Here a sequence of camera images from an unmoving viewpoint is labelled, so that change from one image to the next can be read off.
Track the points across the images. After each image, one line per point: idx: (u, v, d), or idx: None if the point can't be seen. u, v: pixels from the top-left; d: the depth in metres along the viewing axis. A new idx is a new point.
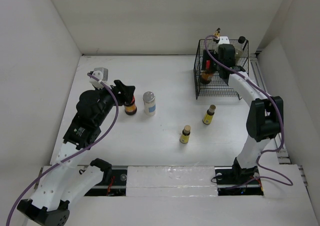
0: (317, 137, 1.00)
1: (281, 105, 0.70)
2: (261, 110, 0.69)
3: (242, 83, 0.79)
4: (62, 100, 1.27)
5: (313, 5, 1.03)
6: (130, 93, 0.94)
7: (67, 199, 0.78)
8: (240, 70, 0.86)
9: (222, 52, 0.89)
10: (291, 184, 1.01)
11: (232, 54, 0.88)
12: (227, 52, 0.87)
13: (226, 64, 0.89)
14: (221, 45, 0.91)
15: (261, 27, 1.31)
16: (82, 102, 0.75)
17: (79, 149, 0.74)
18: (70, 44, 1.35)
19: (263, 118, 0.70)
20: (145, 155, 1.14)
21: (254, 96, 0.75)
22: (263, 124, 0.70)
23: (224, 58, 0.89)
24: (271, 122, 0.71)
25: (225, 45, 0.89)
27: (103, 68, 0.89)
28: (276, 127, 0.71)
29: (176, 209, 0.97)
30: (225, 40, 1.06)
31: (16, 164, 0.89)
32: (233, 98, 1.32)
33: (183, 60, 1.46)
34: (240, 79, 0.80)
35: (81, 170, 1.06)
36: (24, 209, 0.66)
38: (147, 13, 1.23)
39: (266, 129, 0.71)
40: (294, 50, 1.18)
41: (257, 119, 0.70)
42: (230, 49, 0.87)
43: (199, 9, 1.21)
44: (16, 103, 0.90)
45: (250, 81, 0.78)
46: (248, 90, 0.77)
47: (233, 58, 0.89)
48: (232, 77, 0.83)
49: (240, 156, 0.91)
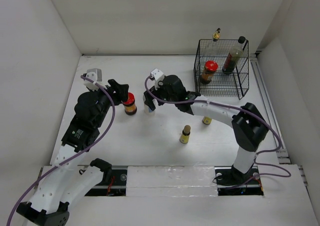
0: (317, 137, 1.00)
1: (255, 109, 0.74)
2: (244, 124, 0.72)
3: (209, 108, 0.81)
4: (62, 100, 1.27)
5: (313, 5, 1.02)
6: (125, 91, 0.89)
7: (66, 200, 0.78)
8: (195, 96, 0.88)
9: (170, 88, 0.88)
10: (289, 175, 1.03)
11: (181, 85, 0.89)
12: (176, 86, 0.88)
13: (179, 97, 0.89)
14: (164, 81, 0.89)
15: (261, 26, 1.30)
16: (80, 104, 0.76)
17: (77, 151, 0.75)
18: (70, 44, 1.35)
19: (251, 130, 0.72)
20: (146, 155, 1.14)
21: (229, 114, 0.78)
22: (252, 134, 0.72)
23: (176, 92, 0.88)
24: (258, 128, 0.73)
25: (170, 80, 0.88)
27: (97, 69, 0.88)
28: (263, 128, 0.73)
29: (176, 209, 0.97)
30: (157, 72, 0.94)
31: (17, 165, 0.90)
32: (233, 98, 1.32)
33: (183, 59, 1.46)
34: (203, 105, 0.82)
35: (81, 170, 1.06)
36: (23, 212, 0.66)
38: (147, 13, 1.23)
39: (257, 136, 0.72)
40: (295, 50, 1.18)
41: (246, 134, 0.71)
42: (177, 83, 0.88)
43: (199, 9, 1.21)
44: (15, 104, 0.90)
45: (214, 102, 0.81)
46: (220, 111, 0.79)
47: (183, 87, 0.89)
48: (196, 106, 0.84)
49: (237, 163, 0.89)
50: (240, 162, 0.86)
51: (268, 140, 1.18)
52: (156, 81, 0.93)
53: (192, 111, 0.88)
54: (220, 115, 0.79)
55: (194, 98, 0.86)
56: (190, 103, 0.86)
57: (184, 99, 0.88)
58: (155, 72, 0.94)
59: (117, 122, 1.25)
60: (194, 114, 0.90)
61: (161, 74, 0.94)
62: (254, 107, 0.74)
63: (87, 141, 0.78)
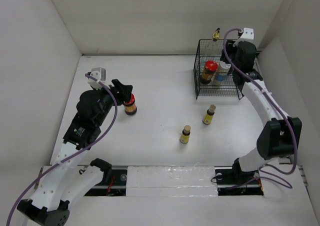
0: (316, 136, 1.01)
1: (299, 128, 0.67)
2: (277, 132, 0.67)
3: (259, 97, 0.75)
4: (62, 100, 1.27)
5: (313, 6, 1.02)
6: (128, 92, 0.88)
7: (67, 199, 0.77)
8: (256, 76, 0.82)
9: (241, 53, 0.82)
10: (290, 187, 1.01)
11: (251, 58, 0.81)
12: (247, 56, 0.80)
13: (242, 67, 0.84)
14: (241, 44, 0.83)
15: (261, 27, 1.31)
16: (82, 102, 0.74)
17: (79, 149, 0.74)
18: (70, 44, 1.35)
19: (277, 140, 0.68)
20: (145, 155, 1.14)
21: (271, 114, 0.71)
22: (275, 145, 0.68)
23: (242, 61, 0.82)
24: (285, 145, 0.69)
25: (245, 46, 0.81)
27: (101, 68, 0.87)
28: (288, 148, 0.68)
29: (176, 209, 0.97)
30: (249, 34, 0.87)
31: (16, 164, 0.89)
32: (233, 98, 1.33)
33: (183, 59, 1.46)
34: (256, 91, 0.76)
35: (81, 170, 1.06)
36: (24, 209, 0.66)
38: (147, 13, 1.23)
39: (278, 149, 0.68)
40: (295, 50, 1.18)
41: (270, 141, 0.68)
42: (251, 52, 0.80)
43: (199, 9, 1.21)
44: (15, 103, 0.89)
45: (268, 96, 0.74)
46: (265, 106, 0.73)
47: (252, 61, 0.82)
48: (249, 88, 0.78)
49: (243, 160, 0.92)
50: (246, 159, 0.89)
51: None
52: (240, 39, 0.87)
53: (243, 88, 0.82)
54: (262, 108, 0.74)
55: (252, 76, 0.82)
56: (246, 80, 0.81)
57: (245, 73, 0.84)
58: (247, 31, 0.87)
59: (117, 122, 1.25)
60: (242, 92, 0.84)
61: (249, 37, 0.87)
62: (300, 126, 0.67)
63: (89, 139, 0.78)
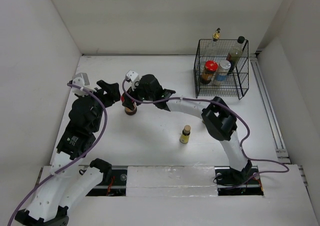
0: (316, 136, 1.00)
1: (222, 102, 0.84)
2: (212, 116, 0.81)
3: (183, 104, 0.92)
4: (62, 100, 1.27)
5: (313, 5, 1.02)
6: (116, 90, 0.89)
7: (66, 205, 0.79)
8: (170, 93, 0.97)
9: (148, 87, 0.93)
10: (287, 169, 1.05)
11: (157, 84, 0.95)
12: (153, 85, 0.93)
13: (156, 96, 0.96)
14: (141, 82, 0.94)
15: (261, 27, 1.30)
16: (75, 110, 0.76)
17: (73, 158, 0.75)
18: (70, 44, 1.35)
19: (218, 120, 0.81)
20: (145, 154, 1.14)
21: (200, 108, 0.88)
22: (221, 124, 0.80)
23: (153, 91, 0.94)
24: (226, 118, 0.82)
25: (146, 80, 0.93)
27: (82, 73, 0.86)
28: (230, 118, 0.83)
29: (176, 209, 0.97)
30: (132, 73, 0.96)
31: (16, 165, 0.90)
32: (233, 98, 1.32)
33: (183, 59, 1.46)
34: (177, 101, 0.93)
35: (81, 170, 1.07)
36: (21, 219, 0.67)
38: (147, 13, 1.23)
39: (225, 126, 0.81)
40: (295, 50, 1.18)
41: (215, 125, 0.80)
42: (154, 81, 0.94)
43: (199, 9, 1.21)
44: (16, 104, 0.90)
45: (186, 98, 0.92)
46: (192, 106, 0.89)
47: (159, 86, 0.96)
48: (171, 103, 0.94)
49: (232, 163, 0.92)
50: (233, 160, 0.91)
51: (267, 140, 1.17)
52: (133, 82, 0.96)
53: (169, 108, 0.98)
54: (192, 109, 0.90)
55: (169, 96, 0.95)
56: (165, 101, 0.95)
57: (161, 97, 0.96)
58: (130, 73, 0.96)
59: (117, 122, 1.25)
60: (170, 110, 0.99)
61: (136, 75, 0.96)
62: (221, 100, 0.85)
63: (83, 148, 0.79)
